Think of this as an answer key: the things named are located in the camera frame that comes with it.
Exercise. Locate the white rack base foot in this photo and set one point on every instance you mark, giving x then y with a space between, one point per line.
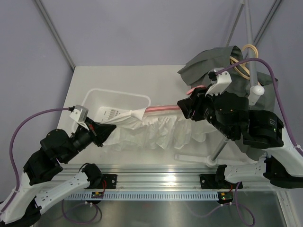
189 158

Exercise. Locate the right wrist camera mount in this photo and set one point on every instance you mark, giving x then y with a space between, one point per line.
220 80

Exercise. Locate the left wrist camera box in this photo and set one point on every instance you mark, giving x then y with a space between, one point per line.
79 114

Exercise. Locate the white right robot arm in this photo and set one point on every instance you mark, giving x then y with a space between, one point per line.
281 167

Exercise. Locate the white skirt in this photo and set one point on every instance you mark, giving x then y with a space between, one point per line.
164 129

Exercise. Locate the grey pleated skirt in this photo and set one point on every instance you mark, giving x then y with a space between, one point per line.
203 66

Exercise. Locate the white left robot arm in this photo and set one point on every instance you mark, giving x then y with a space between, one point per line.
27 202

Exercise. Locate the pink plastic hanger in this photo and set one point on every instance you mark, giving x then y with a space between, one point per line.
170 107

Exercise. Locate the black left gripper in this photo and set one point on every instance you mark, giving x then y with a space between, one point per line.
99 132

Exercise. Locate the white plastic basket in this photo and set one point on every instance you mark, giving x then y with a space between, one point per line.
104 104

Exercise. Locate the white slotted cable duct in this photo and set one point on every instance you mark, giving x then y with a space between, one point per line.
144 196

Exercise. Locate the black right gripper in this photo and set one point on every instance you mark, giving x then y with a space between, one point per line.
197 100

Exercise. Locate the aluminium mounting rail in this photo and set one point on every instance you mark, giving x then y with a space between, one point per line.
156 178

